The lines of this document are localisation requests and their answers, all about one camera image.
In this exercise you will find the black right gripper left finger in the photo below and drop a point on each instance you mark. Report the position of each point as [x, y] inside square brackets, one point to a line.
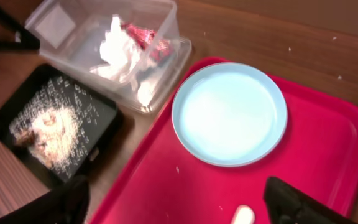
[66, 204]

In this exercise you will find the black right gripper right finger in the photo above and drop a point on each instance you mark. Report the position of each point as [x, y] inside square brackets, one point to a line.
[288, 205]

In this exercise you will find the white plastic spoon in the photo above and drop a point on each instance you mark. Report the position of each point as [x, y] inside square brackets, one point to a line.
[243, 215]

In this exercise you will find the brown food scrap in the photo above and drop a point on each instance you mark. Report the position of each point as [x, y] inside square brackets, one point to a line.
[25, 139]

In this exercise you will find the white rice pile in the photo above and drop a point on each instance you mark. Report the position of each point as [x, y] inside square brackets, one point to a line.
[58, 114]

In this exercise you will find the light blue plate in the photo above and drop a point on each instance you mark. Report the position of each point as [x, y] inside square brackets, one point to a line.
[229, 114]

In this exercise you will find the white tissue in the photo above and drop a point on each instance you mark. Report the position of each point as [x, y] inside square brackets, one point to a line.
[122, 54]

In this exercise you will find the red snack wrapper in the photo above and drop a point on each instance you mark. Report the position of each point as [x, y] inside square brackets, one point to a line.
[144, 38]

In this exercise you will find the black food waste tray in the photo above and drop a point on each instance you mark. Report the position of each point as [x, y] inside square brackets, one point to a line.
[109, 122]

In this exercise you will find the red plastic tray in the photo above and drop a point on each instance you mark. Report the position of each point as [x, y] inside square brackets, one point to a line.
[164, 183]

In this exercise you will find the clear plastic bin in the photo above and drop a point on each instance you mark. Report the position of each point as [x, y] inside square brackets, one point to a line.
[71, 31]

